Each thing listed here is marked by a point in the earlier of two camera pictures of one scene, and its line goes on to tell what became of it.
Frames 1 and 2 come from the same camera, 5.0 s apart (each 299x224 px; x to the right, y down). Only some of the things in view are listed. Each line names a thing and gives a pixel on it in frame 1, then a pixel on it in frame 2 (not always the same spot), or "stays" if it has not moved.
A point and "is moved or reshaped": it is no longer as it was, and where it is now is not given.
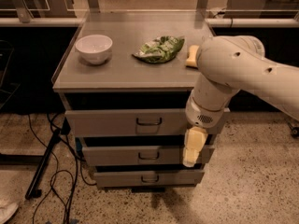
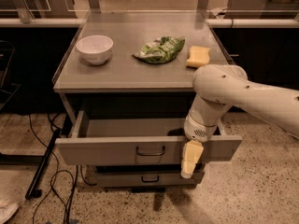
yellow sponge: [192, 61] stays
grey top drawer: [135, 122] is moved or reshaped
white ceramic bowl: [95, 49] stays
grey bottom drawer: [147, 178] stays
